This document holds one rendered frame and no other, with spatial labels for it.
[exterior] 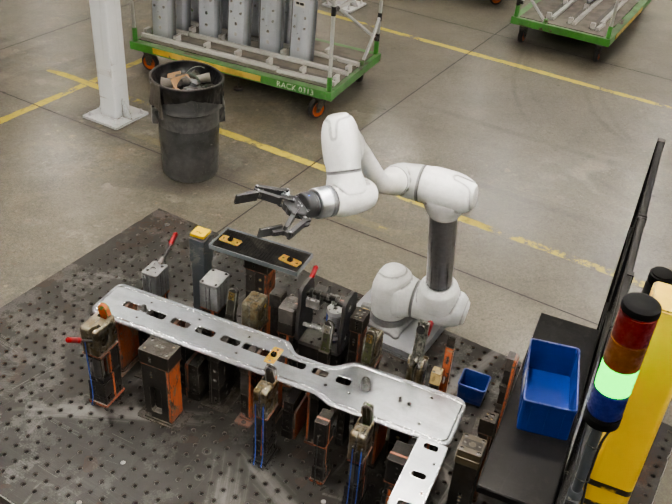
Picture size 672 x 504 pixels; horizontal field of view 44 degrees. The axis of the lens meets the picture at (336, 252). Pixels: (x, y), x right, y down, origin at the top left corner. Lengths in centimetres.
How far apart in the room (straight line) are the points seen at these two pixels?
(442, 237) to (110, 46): 395
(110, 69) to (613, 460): 520
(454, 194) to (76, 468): 157
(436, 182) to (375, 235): 251
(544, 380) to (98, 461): 154
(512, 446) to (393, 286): 90
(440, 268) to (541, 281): 212
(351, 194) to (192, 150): 338
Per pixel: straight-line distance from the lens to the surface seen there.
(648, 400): 181
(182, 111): 547
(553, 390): 288
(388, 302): 330
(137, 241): 398
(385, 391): 278
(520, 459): 263
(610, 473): 196
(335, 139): 233
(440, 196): 281
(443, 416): 274
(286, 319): 297
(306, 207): 228
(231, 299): 300
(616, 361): 158
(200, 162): 570
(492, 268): 517
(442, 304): 320
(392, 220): 547
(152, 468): 295
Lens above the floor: 294
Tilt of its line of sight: 35 degrees down
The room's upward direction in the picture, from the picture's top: 4 degrees clockwise
